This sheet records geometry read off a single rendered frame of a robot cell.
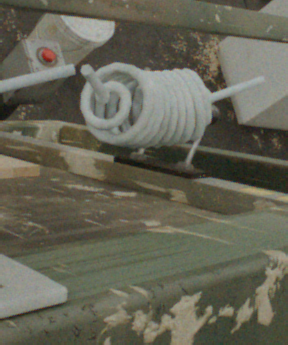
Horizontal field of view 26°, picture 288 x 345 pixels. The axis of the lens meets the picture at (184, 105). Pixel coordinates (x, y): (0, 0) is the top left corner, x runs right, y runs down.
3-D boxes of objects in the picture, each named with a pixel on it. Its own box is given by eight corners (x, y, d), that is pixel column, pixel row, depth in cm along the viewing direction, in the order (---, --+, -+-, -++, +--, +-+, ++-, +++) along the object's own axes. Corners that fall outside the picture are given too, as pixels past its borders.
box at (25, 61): (29, 72, 192) (59, 40, 181) (39, 106, 188) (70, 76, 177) (-7, 70, 184) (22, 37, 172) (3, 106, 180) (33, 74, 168)
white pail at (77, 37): (71, 36, 320) (123, -19, 291) (81, 87, 308) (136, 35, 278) (13, 24, 299) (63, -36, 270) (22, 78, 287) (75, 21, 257)
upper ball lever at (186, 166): (180, 177, 107) (211, 109, 111) (196, 181, 105) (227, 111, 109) (166, 167, 105) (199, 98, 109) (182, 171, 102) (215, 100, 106)
